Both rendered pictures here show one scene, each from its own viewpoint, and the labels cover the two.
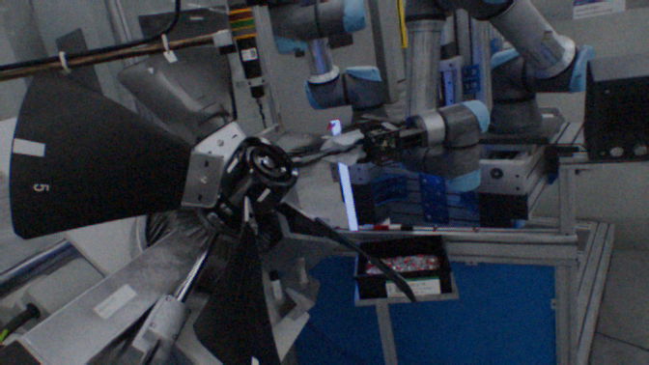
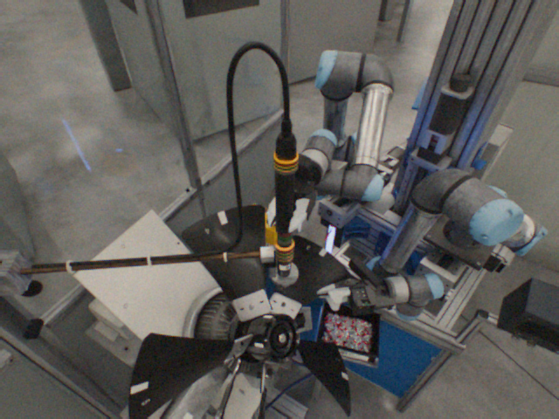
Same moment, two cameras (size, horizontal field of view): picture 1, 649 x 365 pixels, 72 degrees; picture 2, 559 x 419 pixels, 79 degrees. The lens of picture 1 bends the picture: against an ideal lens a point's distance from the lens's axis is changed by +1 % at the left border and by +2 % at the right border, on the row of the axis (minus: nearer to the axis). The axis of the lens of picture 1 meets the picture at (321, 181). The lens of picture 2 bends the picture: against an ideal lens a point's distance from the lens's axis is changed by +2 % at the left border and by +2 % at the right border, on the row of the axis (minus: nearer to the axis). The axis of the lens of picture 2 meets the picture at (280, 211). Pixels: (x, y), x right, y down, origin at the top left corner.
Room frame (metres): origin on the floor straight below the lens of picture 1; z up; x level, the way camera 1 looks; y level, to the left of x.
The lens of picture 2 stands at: (0.37, 0.06, 2.05)
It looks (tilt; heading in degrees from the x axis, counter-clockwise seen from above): 46 degrees down; 4
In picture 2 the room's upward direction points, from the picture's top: straight up
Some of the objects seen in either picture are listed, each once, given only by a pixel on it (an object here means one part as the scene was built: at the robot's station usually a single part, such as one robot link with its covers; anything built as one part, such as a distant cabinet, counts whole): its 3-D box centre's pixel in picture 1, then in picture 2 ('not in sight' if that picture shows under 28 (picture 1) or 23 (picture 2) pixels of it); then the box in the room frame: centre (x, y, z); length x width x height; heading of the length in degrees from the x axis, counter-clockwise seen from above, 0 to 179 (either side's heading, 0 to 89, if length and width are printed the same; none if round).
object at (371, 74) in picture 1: (362, 85); (362, 149); (1.60, -0.21, 1.20); 0.13 x 0.12 x 0.14; 79
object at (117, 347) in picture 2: not in sight; (145, 309); (0.98, 0.63, 0.85); 0.36 x 0.24 x 0.03; 154
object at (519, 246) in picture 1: (391, 242); (346, 292); (1.12, -0.16, 0.82); 0.90 x 0.04 x 0.08; 64
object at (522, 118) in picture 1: (514, 110); (468, 227); (1.28, -0.60, 1.09); 0.15 x 0.15 x 0.10
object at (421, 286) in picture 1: (402, 266); (348, 331); (0.95, -0.15, 0.85); 0.22 x 0.17 x 0.07; 79
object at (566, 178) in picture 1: (566, 195); (471, 327); (0.93, -0.55, 0.96); 0.03 x 0.03 x 0.20; 64
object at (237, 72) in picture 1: (243, 58); (279, 263); (0.84, 0.10, 1.39); 0.09 x 0.07 x 0.10; 99
